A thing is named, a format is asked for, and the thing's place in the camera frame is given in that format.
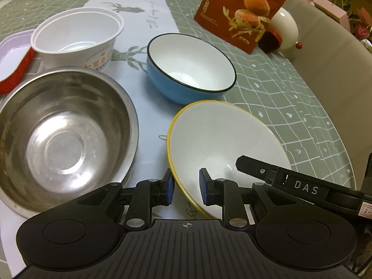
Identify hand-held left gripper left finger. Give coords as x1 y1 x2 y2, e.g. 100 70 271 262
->
77 169 176 230

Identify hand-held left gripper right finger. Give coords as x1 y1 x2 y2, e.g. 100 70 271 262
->
198 168 295 229

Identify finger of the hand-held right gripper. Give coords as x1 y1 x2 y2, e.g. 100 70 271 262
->
236 155 289 187

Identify yellow-rimmed white bowl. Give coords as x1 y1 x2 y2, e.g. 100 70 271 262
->
166 100 292 220

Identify blue enamel bowl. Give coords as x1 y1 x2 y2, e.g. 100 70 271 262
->
146 33 237 105

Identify stainless steel bowl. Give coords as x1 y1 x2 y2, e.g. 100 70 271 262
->
0 67 139 220

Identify white disposable bowl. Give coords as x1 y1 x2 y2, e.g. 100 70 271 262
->
30 8 125 73

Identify green checked tablecloth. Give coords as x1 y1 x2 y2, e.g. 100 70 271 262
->
0 0 359 198

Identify dark red round cap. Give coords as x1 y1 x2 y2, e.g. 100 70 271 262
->
259 30 282 53

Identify white egg-shaped ornament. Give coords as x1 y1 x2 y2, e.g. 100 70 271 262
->
270 7 304 52

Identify red snack bag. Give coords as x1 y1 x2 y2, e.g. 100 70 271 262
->
193 0 300 54

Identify artificial flowers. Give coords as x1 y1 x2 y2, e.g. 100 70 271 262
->
331 0 372 41

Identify deer-print table runner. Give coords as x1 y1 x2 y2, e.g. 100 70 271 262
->
0 0 210 279

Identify pink box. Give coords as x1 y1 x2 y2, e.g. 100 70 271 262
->
314 0 351 30

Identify red plastic container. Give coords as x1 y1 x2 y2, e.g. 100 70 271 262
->
0 48 37 95

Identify pale purple plastic lid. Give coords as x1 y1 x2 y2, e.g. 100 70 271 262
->
0 30 37 83

